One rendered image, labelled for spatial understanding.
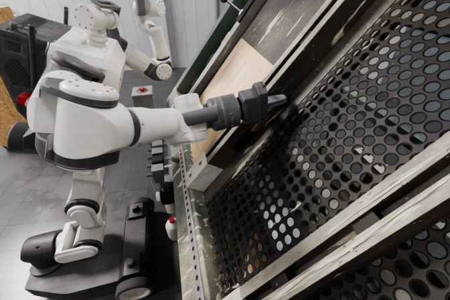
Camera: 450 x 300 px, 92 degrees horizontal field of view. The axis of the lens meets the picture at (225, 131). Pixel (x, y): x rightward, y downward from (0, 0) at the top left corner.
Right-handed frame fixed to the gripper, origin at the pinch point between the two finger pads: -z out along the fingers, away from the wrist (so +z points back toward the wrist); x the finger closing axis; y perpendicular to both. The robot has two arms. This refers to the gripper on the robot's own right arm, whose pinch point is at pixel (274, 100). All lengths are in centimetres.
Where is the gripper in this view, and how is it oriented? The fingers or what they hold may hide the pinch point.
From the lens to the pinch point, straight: 61.6
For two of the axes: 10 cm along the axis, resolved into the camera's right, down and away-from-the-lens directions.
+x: -1.1, -7.7, -6.3
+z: -9.6, 2.3, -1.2
